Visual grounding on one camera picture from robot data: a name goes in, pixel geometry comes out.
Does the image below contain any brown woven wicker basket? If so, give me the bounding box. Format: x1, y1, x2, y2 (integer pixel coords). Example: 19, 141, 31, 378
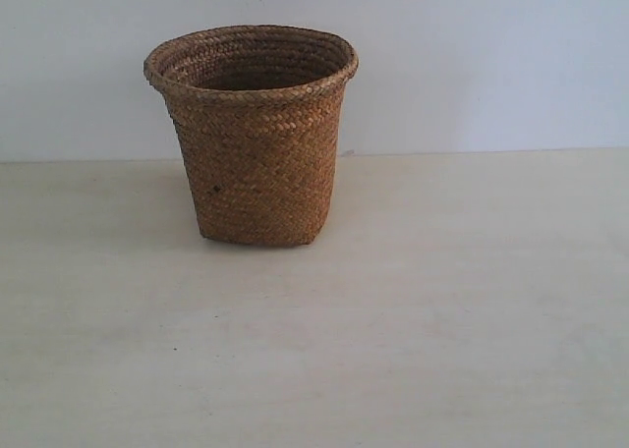
143, 25, 359, 248

